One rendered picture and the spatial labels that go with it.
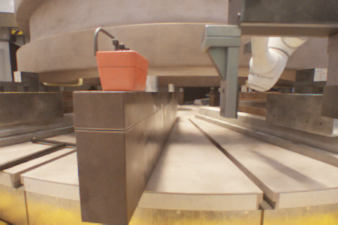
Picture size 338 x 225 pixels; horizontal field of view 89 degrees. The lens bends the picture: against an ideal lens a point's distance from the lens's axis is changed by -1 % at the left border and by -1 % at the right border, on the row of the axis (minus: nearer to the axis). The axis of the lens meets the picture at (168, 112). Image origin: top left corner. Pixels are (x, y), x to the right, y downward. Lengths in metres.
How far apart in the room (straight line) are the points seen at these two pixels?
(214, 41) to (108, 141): 0.37
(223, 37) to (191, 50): 0.97
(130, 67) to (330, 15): 0.47
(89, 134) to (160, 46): 0.82
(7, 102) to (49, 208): 0.82
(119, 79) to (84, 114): 0.17
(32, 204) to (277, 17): 1.12
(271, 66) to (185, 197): 0.58
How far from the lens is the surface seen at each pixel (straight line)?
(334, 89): 0.29
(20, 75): 1.74
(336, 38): 0.30
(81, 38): 1.46
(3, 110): 1.58
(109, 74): 0.61
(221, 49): 0.22
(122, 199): 0.54
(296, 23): 0.24
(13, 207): 1.25
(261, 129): 1.62
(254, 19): 0.22
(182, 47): 1.18
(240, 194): 0.77
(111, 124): 0.48
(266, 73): 0.77
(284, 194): 0.86
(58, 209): 1.02
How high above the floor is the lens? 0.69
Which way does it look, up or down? 7 degrees down
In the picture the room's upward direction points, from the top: straight up
